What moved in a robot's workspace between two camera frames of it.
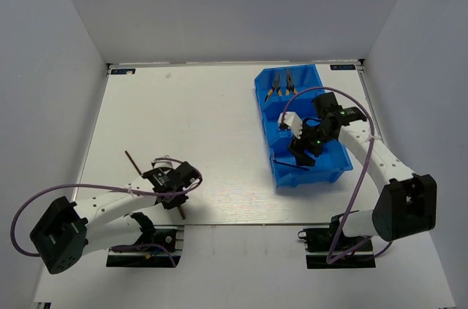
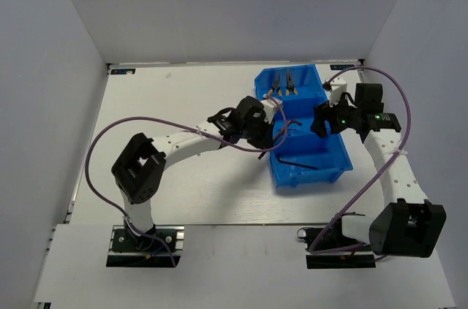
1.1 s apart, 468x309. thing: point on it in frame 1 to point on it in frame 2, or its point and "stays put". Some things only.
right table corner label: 342,67 stays put
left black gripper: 178,201 to 267,139
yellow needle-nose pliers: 276,87 stays put
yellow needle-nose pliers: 289,85 stays put
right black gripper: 297,147 to 324,112
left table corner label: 122,71 stays put
